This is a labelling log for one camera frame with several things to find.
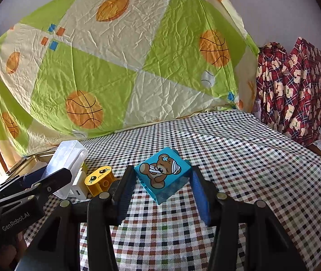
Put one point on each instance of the basketball printed sheet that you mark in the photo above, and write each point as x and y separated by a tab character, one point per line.
149	62

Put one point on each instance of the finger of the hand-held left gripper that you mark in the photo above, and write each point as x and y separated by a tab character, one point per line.
56	179
30	176

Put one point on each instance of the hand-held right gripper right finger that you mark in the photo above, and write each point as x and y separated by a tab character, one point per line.
201	203

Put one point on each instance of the gold tin box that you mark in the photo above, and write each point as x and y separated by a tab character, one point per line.
40	155

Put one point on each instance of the blue bear toy block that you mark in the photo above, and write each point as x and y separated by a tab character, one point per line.
163	172

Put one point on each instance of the yellow face toy block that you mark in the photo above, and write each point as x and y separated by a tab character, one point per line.
99	179

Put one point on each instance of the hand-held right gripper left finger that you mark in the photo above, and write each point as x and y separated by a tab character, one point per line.
125	194

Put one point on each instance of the translucent white plastic box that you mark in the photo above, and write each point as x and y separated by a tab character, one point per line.
67	158

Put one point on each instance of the checkered tablecloth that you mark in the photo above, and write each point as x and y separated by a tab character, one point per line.
262	189

